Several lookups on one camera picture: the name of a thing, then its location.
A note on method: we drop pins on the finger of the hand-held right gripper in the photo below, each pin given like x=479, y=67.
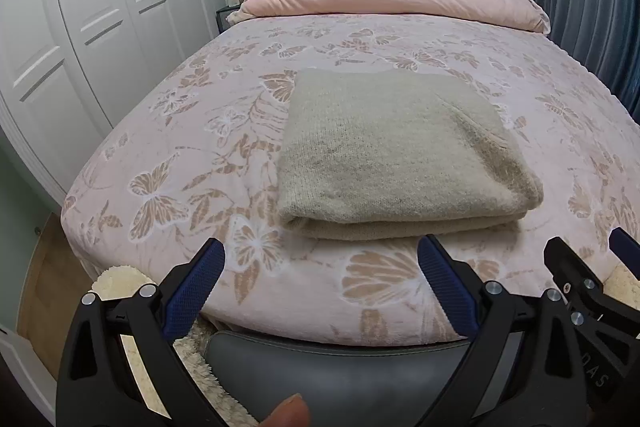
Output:
x=627, y=244
x=570, y=262

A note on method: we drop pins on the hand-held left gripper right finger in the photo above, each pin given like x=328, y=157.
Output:
x=445, y=282

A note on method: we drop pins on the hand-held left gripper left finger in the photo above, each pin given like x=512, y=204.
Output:
x=200, y=287

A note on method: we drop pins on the beige knit sweater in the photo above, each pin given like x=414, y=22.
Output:
x=390, y=147

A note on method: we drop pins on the person's left hand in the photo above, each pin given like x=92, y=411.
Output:
x=287, y=413

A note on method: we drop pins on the cream fluffy rug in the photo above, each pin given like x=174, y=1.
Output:
x=120, y=283

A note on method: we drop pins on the pink butterfly print blanket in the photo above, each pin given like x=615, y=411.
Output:
x=200, y=157

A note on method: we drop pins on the grey-blue curtain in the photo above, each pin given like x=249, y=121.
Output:
x=585, y=7

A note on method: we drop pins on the dark bedside table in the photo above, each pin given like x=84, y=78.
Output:
x=225, y=19

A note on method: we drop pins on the white wardrobe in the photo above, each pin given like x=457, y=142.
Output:
x=100, y=32

